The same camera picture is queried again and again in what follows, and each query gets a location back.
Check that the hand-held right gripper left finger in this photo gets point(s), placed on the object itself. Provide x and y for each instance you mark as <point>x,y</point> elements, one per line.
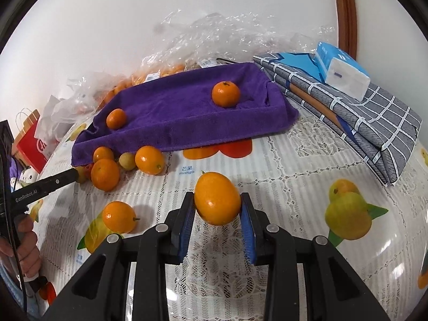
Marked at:
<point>186,232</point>

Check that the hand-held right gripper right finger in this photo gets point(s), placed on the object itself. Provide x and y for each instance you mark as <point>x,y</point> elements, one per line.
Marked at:
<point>248,232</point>

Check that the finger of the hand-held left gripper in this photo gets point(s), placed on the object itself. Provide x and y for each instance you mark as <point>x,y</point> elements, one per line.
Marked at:
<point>63,178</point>

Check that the oval orange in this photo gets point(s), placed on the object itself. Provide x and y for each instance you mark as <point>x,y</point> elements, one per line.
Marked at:
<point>217,199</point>

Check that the small orange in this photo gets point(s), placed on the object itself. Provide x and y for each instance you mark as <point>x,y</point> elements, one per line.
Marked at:
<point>103,153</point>
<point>116,119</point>

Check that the purple towel-lined tray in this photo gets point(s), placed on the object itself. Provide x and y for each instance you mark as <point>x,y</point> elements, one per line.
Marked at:
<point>187,113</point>

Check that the person's left hand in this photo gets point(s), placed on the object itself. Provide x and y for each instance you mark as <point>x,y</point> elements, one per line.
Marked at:
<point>29,250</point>

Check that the white plush toy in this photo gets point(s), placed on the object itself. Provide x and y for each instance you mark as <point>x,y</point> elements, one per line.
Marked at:
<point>28,177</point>

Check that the small red tomato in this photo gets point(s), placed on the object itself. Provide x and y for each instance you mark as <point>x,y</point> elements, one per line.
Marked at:
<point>89,170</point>

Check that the red paper bag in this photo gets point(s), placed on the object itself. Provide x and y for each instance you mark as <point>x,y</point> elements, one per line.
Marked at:
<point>31,143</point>

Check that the white plastic bag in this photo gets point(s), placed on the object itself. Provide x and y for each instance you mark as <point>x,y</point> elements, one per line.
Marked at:
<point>60,113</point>

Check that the pale yellow round fruit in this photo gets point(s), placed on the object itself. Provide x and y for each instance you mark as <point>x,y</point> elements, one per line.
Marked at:
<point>127,161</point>

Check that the fruit print lace tablecloth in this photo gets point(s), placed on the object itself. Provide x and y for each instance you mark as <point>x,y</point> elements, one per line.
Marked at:
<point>301,190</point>

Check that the clear bag of oranges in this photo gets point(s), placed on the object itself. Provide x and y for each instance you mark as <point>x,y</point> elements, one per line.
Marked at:
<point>150,75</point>

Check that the large orange with stem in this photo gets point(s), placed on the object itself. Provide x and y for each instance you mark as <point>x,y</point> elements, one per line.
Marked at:
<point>226,94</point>

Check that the grey plaid folded cloth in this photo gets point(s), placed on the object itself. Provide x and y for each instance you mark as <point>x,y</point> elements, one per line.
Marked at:
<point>361,120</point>

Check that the blue folded cloth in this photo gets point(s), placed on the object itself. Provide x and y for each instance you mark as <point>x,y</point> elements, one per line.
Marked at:
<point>297,63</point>

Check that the blue white tissue pack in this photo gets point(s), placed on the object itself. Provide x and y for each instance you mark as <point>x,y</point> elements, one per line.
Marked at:
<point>341,70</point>

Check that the crumpled clear plastic bag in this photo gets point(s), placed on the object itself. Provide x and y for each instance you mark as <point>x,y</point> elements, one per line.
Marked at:
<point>234,36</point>

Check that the brown wooden door frame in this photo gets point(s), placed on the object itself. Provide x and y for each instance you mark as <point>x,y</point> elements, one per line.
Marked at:
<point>344,13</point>

